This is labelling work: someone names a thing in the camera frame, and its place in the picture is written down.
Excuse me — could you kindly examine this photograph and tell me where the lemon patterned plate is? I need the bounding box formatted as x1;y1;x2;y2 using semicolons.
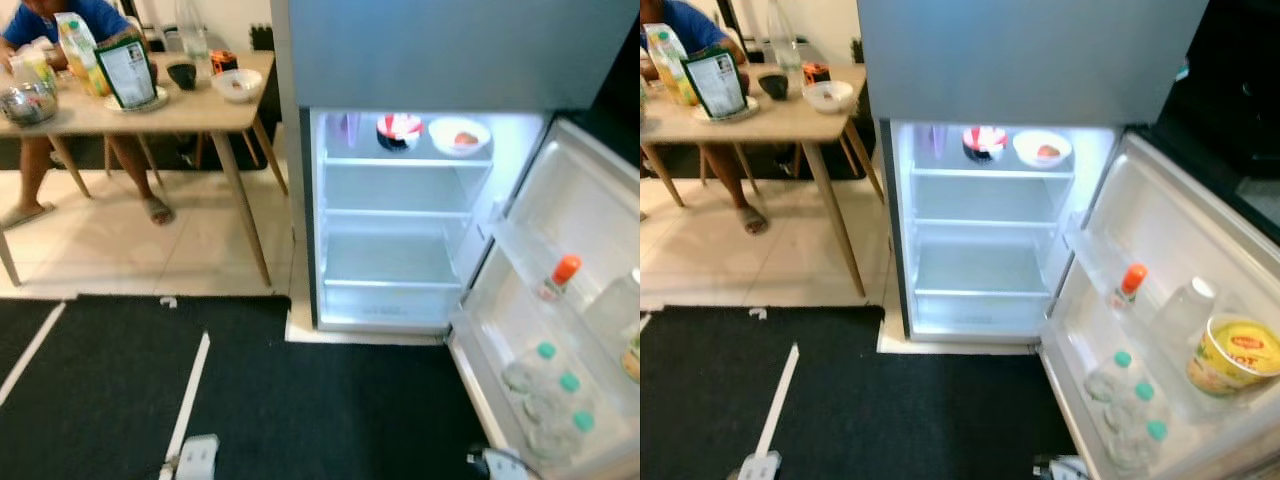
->
692;98;761;124
105;88;171;114

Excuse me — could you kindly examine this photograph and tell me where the orange-cap sauce bottle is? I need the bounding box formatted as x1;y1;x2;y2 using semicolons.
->
537;254;582;303
1108;263;1149;311

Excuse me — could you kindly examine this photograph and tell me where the large clear green-cap bottle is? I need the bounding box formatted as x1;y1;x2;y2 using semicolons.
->
175;0;211;63
765;0;803;73

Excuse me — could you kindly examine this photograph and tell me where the shiny steel bowl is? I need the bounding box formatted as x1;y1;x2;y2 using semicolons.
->
0;82;59;126

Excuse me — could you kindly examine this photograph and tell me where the white ceramic bowl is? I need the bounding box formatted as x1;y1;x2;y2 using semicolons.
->
802;81;856;115
1012;130;1074;170
428;117;493;159
211;69;264;104

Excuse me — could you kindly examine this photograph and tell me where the clear plastic cup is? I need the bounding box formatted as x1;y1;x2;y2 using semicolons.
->
1150;277;1218;346
585;270;641;346

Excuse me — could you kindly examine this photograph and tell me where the small green-cap water bottle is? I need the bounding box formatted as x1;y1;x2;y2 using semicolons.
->
1100;382;1156;436
525;372;583;426
530;410;597;463
502;341;559;396
1085;350;1134;403
1105;420;1169;473

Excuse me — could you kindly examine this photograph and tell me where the green white snack pouch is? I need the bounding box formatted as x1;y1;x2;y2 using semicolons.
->
95;36;159;109
681;47;749;119

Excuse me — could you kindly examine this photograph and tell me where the silver two-door fridge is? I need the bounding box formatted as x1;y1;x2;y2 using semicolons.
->
858;0;1280;480
272;0;641;480

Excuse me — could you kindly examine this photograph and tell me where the yellow instant noodle cup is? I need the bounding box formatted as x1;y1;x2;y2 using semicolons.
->
1187;313;1280;397
620;318;641;383

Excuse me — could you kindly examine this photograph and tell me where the light wooden table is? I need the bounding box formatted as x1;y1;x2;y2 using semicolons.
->
640;65;883;298
0;52;288;288

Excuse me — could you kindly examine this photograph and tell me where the black floor mat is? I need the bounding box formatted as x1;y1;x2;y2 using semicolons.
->
0;295;491;480
640;305;1081;480

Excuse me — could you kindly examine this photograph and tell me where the yellow green paper cup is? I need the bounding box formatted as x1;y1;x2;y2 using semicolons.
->
20;50;56;91

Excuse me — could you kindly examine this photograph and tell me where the person in blue shirt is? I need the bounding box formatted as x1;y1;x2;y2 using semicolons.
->
0;0;176;229
640;0;771;236

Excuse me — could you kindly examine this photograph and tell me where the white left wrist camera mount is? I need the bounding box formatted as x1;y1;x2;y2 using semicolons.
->
738;452;783;480
173;434;221;480

